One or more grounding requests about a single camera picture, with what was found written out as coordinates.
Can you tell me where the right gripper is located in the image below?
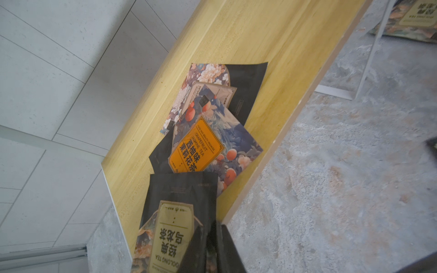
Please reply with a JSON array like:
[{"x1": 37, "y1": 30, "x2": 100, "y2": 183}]
[{"x1": 425, "y1": 137, "x2": 437, "y2": 157}]

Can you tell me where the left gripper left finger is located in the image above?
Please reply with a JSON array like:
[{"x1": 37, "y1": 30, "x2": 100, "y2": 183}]
[{"x1": 177, "y1": 223, "x2": 216, "y2": 273}]

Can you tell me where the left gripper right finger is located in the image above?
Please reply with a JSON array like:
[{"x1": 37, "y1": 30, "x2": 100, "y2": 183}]
[{"x1": 216, "y1": 222, "x2": 247, "y2": 273}]

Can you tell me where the yellow label tea bag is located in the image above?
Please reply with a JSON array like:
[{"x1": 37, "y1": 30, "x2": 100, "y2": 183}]
[
  {"x1": 382, "y1": 0, "x2": 437, "y2": 44},
  {"x1": 131, "y1": 172, "x2": 218, "y2": 273}
]

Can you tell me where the orange tea bag lower shelf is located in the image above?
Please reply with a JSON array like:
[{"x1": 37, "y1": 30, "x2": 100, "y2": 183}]
[{"x1": 149, "y1": 86, "x2": 263, "y2": 195}]

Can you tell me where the wooden two-tier shelf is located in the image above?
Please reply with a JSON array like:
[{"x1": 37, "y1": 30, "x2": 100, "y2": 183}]
[{"x1": 102, "y1": 1, "x2": 371, "y2": 251}]

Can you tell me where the floral tea bag lower shelf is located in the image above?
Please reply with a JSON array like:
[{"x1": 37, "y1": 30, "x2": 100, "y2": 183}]
[{"x1": 160, "y1": 63, "x2": 268, "y2": 135}]

